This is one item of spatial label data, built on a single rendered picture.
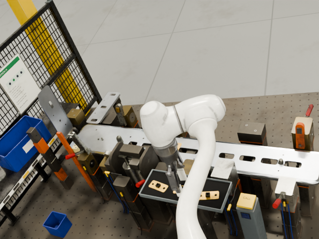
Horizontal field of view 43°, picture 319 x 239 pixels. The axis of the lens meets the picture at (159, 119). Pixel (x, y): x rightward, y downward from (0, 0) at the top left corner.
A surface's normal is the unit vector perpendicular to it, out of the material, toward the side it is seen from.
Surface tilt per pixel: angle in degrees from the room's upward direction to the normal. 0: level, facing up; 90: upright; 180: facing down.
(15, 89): 90
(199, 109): 24
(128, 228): 0
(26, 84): 90
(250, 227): 90
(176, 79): 0
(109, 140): 0
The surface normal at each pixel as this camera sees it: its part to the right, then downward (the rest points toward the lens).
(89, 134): -0.29, -0.73
